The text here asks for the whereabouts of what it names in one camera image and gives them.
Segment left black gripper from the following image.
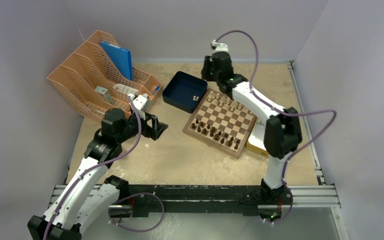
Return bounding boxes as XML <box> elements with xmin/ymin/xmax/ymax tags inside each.
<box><xmin>116</xmin><ymin>109</ymin><xmax>167</xmax><ymax>144</ymax></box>

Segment dark blue tray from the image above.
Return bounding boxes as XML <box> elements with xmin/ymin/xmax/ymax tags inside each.
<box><xmin>162</xmin><ymin>71</ymin><xmax>208</xmax><ymax>114</ymax></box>

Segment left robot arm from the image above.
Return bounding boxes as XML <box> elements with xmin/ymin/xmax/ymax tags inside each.
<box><xmin>27</xmin><ymin>108</ymin><xmax>168</xmax><ymax>240</ymax></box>

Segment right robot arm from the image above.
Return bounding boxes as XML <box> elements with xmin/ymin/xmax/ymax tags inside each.
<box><xmin>201</xmin><ymin>51</ymin><xmax>303</xmax><ymax>204</ymax></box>

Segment light pieces on board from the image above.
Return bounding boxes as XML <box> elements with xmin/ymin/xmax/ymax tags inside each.
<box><xmin>203</xmin><ymin>91</ymin><xmax>254</xmax><ymax>117</ymax></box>

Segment row of dark chess pieces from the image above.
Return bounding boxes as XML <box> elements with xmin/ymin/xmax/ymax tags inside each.
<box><xmin>186</xmin><ymin>119</ymin><xmax>247</xmax><ymax>152</ymax></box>

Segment wooden chess board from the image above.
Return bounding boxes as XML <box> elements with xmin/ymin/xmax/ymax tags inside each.
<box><xmin>183</xmin><ymin>88</ymin><xmax>258</xmax><ymax>158</ymax></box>

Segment small grey box in organizer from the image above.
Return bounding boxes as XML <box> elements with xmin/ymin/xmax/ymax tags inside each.
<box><xmin>94</xmin><ymin>86</ymin><xmax>114</xmax><ymax>105</ymax></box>

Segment orange plastic file organizer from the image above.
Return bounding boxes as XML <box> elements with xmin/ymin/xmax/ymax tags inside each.
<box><xmin>47</xmin><ymin>30</ymin><xmax>163</xmax><ymax>122</ymax></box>

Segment blue folder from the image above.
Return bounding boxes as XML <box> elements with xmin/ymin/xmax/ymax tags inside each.
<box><xmin>100</xmin><ymin>41</ymin><xmax>133</xmax><ymax>81</ymax></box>

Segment metal tin box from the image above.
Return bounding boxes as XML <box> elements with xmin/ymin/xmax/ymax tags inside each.
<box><xmin>246</xmin><ymin>122</ymin><xmax>269</xmax><ymax>157</ymax></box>

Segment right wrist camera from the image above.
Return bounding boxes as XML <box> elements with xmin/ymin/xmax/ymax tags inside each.
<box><xmin>211</xmin><ymin>39</ymin><xmax>229</xmax><ymax>53</ymax></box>

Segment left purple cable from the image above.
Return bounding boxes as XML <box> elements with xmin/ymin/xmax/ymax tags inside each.
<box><xmin>42</xmin><ymin>96</ymin><xmax>166</xmax><ymax>240</ymax></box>

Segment purple cable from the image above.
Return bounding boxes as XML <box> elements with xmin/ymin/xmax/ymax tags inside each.
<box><xmin>215</xmin><ymin>30</ymin><xmax>338</xmax><ymax>225</ymax></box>
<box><xmin>42</xmin><ymin>96</ymin><xmax>166</xmax><ymax>240</ymax></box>

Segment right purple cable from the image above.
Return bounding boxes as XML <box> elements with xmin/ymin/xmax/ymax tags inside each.
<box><xmin>215</xmin><ymin>30</ymin><xmax>338</xmax><ymax>225</ymax></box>

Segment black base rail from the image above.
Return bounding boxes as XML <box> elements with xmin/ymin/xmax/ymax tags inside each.
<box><xmin>115</xmin><ymin>184</ymin><xmax>293</xmax><ymax>218</ymax></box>

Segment aluminium frame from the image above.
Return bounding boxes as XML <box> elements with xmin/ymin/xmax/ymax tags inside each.
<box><xmin>46</xmin><ymin>184</ymin><xmax>350</xmax><ymax>240</ymax></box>

